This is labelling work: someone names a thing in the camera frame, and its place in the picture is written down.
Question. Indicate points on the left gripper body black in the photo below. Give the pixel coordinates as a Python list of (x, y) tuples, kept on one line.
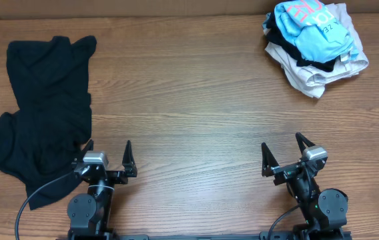
[(114, 177)]

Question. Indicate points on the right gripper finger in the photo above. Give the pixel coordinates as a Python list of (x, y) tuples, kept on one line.
[(303, 142), (269, 163)]

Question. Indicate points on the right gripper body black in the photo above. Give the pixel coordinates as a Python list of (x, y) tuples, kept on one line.
[(285, 172)]

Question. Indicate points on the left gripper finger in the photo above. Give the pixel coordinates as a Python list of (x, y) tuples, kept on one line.
[(128, 161), (88, 146)]

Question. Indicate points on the black t-shirt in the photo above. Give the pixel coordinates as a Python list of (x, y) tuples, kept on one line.
[(40, 141)]

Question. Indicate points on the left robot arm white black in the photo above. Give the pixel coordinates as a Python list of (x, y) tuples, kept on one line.
[(89, 212)]

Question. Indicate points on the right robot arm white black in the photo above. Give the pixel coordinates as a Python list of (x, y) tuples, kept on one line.
[(324, 211)]

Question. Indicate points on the beige folded garment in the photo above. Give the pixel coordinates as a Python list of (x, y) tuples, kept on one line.
[(310, 80)]

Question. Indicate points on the black folded garment in pile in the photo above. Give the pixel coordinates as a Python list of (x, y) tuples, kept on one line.
[(275, 36)]

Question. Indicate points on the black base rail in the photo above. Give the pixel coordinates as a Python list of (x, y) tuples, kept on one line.
[(203, 237)]

